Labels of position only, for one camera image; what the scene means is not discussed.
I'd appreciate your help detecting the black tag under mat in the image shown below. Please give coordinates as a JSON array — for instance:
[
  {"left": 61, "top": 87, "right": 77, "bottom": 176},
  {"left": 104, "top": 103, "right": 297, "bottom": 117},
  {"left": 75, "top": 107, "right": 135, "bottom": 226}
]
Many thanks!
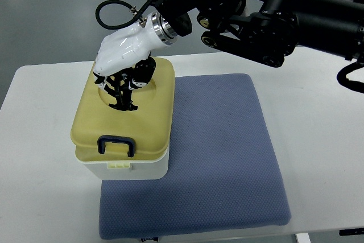
[{"left": 140, "top": 237, "right": 159, "bottom": 242}]

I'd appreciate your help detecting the navy front lid latch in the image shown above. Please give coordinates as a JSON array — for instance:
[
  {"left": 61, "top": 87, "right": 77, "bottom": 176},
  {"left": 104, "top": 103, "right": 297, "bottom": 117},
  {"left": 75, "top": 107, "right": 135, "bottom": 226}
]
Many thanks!
[{"left": 97, "top": 135, "right": 136, "bottom": 158}]

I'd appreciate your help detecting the black lid carrying handle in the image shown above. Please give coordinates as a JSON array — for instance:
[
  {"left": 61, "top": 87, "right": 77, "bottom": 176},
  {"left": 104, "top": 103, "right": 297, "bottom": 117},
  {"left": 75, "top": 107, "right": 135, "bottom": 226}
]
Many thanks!
[{"left": 109, "top": 73, "right": 138, "bottom": 111}]

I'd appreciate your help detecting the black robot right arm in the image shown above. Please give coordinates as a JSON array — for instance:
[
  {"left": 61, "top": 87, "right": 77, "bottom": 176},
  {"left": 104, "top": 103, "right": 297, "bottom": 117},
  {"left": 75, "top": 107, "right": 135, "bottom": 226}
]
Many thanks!
[{"left": 93, "top": 0, "right": 363, "bottom": 99}]

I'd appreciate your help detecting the yellow storage box lid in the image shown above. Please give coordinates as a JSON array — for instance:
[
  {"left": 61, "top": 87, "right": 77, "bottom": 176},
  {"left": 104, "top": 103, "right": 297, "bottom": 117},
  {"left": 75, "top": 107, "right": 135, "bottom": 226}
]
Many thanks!
[{"left": 71, "top": 57, "right": 175, "bottom": 155}]

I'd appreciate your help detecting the white storage box base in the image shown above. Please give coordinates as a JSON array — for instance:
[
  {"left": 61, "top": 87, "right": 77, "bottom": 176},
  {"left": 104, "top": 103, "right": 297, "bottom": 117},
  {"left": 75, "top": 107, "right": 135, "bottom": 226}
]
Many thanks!
[{"left": 75, "top": 144, "right": 169, "bottom": 180}]

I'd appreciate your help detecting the blue grey padded mat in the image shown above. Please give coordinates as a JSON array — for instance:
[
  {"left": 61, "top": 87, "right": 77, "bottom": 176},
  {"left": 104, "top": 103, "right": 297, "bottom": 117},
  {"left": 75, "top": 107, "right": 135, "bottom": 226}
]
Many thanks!
[{"left": 99, "top": 73, "right": 291, "bottom": 240}]

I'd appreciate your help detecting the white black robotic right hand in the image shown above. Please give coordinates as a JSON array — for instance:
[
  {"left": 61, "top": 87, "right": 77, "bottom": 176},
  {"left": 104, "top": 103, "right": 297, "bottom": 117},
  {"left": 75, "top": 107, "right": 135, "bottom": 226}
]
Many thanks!
[{"left": 92, "top": 23, "right": 163, "bottom": 97}]

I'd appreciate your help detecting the white table leg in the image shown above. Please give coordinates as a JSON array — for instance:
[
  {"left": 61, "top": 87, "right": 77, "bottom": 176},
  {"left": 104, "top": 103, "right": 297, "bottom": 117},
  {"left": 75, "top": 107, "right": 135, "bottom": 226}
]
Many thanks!
[{"left": 295, "top": 233, "right": 311, "bottom": 243}]

